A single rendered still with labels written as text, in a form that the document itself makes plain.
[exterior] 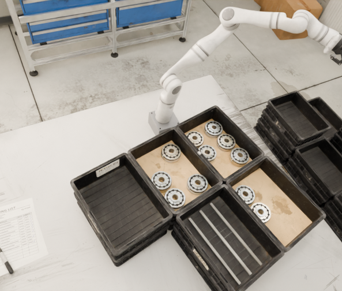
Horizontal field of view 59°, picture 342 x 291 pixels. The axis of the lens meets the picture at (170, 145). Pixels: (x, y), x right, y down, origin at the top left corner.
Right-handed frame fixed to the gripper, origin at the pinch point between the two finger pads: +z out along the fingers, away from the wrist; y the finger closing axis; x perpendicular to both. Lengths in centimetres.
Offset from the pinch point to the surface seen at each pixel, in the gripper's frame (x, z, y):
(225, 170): 30, -23, 72
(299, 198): 36, 13, 60
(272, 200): 38, 3, 68
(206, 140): 15, -37, 72
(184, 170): 37, -43, 78
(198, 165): 35, -38, 72
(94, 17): -114, -162, 107
